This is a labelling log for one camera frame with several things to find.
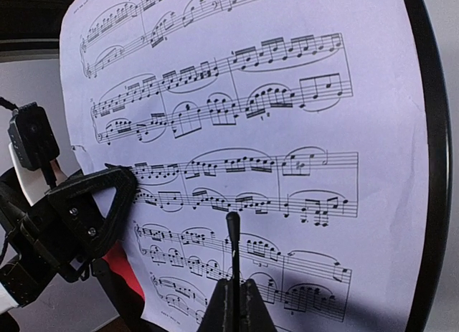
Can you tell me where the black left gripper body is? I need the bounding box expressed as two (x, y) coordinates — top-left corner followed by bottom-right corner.
(1, 168), (94, 307)

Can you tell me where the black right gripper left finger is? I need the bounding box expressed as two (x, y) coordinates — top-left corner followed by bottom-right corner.
(197, 279), (232, 332)

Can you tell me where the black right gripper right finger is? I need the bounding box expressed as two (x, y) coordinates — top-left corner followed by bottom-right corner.
(238, 279), (277, 332)

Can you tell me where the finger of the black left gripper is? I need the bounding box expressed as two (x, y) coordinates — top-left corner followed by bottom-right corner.
(47, 166), (138, 258)

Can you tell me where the red sheet music paper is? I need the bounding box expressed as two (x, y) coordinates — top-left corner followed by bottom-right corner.
(103, 241), (145, 308)

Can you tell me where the black perforated music stand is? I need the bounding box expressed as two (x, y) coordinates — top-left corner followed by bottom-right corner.
(0, 0), (452, 332)

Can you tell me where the white sheet music paper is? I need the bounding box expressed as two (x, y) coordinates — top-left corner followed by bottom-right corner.
(59, 0), (427, 332)

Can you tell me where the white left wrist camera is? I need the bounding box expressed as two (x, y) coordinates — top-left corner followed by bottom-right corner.
(8, 103), (67, 205)

